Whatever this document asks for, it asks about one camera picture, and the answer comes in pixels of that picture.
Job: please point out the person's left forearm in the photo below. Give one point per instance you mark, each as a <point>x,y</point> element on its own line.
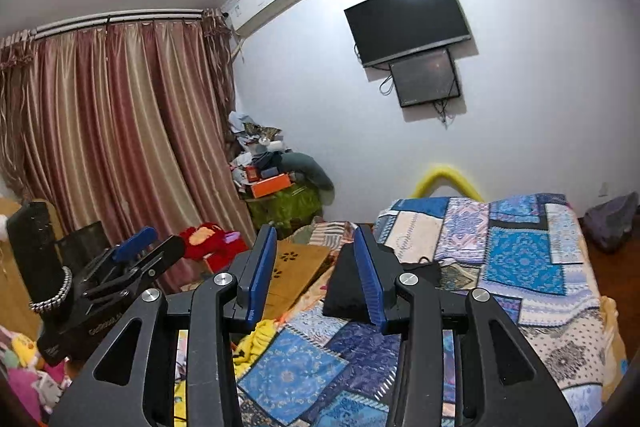
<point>32,242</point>

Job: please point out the wooden lap desk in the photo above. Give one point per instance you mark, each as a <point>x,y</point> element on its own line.
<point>295,272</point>

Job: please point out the green patterned box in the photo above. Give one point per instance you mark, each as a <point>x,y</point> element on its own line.
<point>290,209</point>

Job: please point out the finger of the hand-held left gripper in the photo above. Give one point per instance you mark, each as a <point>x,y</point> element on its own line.
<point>135,243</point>
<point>162,254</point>

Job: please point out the pink striped curtain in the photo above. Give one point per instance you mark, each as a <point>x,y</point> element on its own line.
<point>120,132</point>

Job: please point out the red plush toy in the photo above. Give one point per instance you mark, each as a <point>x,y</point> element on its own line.
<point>205,242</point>

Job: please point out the striped patterned blanket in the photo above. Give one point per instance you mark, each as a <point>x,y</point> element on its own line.
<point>325,234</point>

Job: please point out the blue patchwork blanket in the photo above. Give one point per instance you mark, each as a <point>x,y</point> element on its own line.
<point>520,257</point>

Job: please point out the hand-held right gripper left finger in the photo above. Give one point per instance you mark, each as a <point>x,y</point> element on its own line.
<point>262,272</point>

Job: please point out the pile of mixed clutter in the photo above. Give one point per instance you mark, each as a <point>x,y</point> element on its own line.
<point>255,142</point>

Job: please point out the black zip hoodie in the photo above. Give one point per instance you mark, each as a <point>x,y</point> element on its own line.
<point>342,292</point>

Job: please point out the yellow foam arch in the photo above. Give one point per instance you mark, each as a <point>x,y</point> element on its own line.
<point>445,172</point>

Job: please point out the grey cloth heap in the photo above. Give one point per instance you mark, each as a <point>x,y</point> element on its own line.
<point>612,222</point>

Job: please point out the large black wall television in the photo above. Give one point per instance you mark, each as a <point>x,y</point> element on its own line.
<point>407,19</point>

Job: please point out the black mesh basket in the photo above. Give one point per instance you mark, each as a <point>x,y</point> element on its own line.
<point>82,242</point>

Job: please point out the curtain rod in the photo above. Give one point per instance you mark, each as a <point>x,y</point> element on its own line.
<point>120,16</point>

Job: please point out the small black wall monitor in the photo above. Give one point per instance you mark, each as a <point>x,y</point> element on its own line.
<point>425,77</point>

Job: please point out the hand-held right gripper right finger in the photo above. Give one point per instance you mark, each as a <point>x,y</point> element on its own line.
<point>370,277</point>

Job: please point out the orange box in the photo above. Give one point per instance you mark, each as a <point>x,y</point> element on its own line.
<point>270,186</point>

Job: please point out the grey-green plush pillow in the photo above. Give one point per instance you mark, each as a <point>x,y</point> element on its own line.
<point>310,167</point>

